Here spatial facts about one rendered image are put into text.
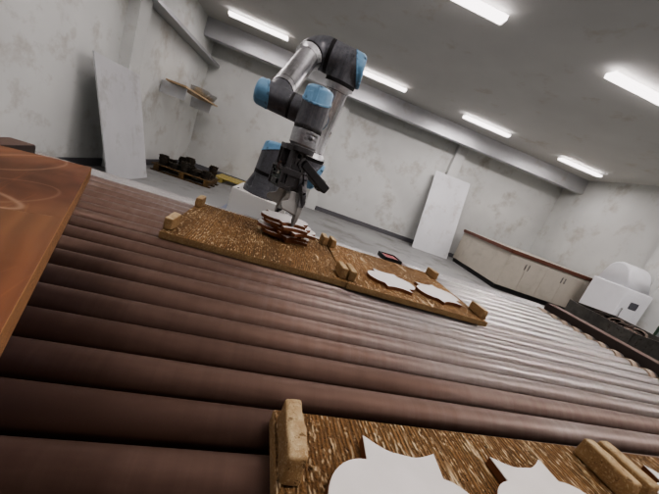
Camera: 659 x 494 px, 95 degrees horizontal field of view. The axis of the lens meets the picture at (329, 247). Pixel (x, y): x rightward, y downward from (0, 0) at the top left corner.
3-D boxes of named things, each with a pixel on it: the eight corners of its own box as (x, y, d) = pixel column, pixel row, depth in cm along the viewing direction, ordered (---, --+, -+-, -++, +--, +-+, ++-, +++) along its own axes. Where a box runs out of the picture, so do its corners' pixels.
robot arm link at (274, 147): (258, 167, 132) (270, 136, 129) (286, 179, 134) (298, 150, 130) (251, 167, 121) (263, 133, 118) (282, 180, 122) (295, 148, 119)
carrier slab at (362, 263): (324, 245, 104) (326, 241, 103) (426, 276, 114) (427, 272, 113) (345, 288, 71) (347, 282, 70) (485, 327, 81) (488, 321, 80)
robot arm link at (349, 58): (285, 175, 134) (335, 42, 114) (316, 189, 135) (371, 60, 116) (279, 179, 123) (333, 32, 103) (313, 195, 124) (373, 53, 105)
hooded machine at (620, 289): (626, 343, 630) (670, 277, 595) (600, 334, 619) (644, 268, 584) (591, 323, 705) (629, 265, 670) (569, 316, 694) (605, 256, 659)
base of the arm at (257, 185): (247, 185, 136) (255, 165, 133) (278, 199, 138) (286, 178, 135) (238, 188, 121) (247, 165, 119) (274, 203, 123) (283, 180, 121)
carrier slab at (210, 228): (197, 207, 93) (199, 202, 93) (322, 244, 104) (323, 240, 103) (157, 237, 60) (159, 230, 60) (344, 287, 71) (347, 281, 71)
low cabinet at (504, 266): (583, 319, 726) (605, 283, 704) (491, 288, 684) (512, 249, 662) (523, 285, 927) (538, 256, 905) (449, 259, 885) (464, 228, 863)
